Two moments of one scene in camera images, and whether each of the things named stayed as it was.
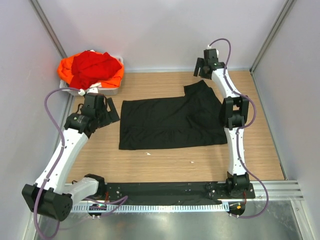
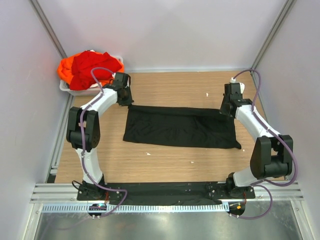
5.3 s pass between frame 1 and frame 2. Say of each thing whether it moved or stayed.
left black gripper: moved
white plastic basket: stayed
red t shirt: stayed
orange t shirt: stayed
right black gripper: moved
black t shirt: moved
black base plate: stayed
